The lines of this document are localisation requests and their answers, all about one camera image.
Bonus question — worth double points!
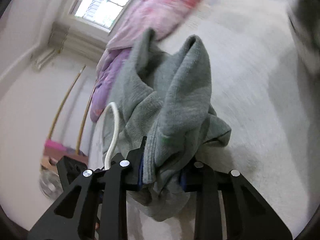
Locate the purple floral quilt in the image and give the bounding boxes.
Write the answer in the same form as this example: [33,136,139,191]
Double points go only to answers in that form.
[90,0,201,122]

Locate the lower wooden ballet bar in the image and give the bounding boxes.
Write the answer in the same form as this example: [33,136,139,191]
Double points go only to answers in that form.
[75,86,95,155]

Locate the pink hanging garment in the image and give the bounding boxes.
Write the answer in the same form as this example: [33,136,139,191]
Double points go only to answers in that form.
[44,139,66,151]

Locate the grey zip hoodie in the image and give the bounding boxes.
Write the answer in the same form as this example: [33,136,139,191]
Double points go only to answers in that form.
[108,29,231,222]

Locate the wooden ballet bar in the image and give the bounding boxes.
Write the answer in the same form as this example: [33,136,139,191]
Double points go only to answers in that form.
[75,86,95,155]
[47,64,87,140]

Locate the white standing fan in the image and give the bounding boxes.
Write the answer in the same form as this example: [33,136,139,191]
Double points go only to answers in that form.
[39,170,63,200]

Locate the brown grey hanging cloth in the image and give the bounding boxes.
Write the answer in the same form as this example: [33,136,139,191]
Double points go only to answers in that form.
[43,147,88,165]

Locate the upper wooden ballet bar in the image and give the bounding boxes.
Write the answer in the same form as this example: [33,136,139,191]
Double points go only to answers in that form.
[47,64,87,140]

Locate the barred window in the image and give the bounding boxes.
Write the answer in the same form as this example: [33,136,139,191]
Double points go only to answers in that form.
[70,0,131,31]

